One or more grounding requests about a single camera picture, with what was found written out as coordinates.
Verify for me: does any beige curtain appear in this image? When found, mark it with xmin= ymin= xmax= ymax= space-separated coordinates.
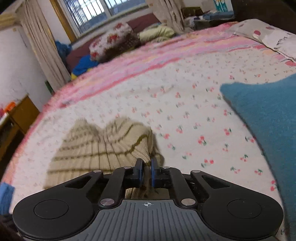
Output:
xmin=17 ymin=0 xmax=71 ymax=93
xmin=146 ymin=0 xmax=186 ymax=33

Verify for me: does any beige striped knit sweater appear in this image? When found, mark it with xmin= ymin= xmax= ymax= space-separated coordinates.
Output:
xmin=43 ymin=116 xmax=165 ymax=200

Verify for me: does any cluttered table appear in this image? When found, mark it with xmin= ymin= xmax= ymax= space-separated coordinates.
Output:
xmin=182 ymin=6 xmax=234 ymax=31

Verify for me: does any dark red window bench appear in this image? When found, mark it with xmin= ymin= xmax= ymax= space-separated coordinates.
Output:
xmin=65 ymin=13 xmax=160 ymax=73

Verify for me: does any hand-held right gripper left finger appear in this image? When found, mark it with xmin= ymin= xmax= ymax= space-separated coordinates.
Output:
xmin=65 ymin=158 xmax=145 ymax=208

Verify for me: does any blue hanging cloth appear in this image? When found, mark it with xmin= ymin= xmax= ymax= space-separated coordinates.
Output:
xmin=55 ymin=40 xmax=73 ymax=59

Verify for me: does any window with metal bars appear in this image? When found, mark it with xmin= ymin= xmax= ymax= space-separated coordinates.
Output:
xmin=58 ymin=0 xmax=153 ymax=36

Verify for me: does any grey dotted pillow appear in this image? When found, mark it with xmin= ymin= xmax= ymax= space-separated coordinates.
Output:
xmin=228 ymin=19 xmax=279 ymax=45

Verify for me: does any white printed pillow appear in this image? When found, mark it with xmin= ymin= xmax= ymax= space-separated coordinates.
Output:
xmin=261 ymin=28 xmax=296 ymax=63

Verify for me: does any dark headboard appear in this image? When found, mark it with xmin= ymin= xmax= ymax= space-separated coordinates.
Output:
xmin=231 ymin=0 xmax=296 ymax=36

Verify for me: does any cherry print pink bed sheet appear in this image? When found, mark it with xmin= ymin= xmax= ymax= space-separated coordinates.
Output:
xmin=0 ymin=21 xmax=296 ymax=241

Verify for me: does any teal knit cloth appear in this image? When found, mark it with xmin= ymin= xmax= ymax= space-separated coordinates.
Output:
xmin=220 ymin=74 xmax=296 ymax=241

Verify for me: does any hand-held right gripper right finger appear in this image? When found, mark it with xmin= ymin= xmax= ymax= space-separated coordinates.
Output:
xmin=151 ymin=158 xmax=230 ymax=208

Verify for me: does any floral red white cushion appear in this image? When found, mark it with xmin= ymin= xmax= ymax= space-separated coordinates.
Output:
xmin=89 ymin=22 xmax=141 ymax=63

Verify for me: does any blue and yellow cloth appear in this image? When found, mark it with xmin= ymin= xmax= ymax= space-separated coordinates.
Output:
xmin=70 ymin=54 xmax=100 ymax=81

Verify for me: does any wooden cabinet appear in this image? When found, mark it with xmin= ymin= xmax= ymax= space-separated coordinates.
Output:
xmin=0 ymin=94 xmax=41 ymax=163

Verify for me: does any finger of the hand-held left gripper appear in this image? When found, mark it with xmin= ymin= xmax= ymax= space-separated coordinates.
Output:
xmin=0 ymin=183 xmax=15 ymax=215

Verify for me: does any pale yellow cloth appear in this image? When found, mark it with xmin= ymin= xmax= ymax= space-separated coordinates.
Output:
xmin=139 ymin=25 xmax=176 ymax=44

